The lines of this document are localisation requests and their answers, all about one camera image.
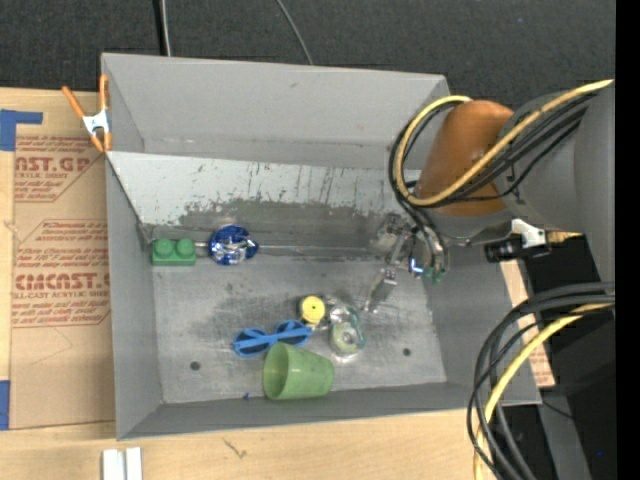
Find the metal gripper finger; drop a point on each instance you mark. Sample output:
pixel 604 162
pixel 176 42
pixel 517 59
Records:
pixel 388 225
pixel 384 288

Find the clear glass jar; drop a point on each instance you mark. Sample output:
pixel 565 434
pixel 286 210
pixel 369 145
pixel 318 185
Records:
pixel 346 335

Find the yellow round disc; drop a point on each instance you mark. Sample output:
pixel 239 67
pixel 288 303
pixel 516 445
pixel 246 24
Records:
pixel 312 309

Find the green plastic cup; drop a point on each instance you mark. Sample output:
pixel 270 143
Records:
pixel 300 374

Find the blue sunglasses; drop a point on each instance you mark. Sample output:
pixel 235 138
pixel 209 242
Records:
pixel 270 338

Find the grey metal bin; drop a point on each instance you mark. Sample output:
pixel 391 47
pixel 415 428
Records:
pixel 280 113

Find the blue shiny crumpled wrapper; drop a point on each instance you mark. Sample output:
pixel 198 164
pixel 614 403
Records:
pixel 231 246

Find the green toy building block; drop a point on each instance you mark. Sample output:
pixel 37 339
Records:
pixel 172 254

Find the brown cardboard board, red print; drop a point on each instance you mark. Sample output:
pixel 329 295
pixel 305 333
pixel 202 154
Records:
pixel 55 358

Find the black cylinder on white bracket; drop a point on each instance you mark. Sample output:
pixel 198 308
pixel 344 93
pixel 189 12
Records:
pixel 510 248

